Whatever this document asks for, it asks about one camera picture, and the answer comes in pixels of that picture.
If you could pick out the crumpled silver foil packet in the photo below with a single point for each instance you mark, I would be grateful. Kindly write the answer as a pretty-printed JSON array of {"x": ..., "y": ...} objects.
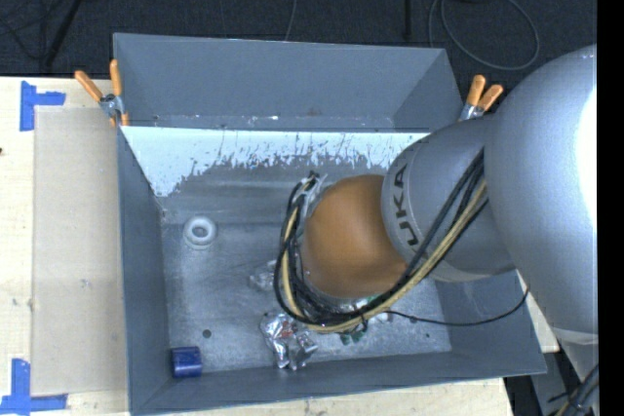
[{"x": 282, "y": 339}]

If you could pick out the clear plastic wrapper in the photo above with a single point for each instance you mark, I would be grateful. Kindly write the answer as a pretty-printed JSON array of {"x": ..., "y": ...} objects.
[{"x": 262, "y": 279}]

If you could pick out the grey metal bin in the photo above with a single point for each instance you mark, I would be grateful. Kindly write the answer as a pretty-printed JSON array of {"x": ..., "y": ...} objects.
[{"x": 234, "y": 297}]

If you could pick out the blue cylinder cup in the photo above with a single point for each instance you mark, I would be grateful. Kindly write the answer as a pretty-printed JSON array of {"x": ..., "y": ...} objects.
[{"x": 186, "y": 362}]

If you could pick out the pale cardboard board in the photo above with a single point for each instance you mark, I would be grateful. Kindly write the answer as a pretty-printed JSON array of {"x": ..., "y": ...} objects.
[{"x": 75, "y": 248}]

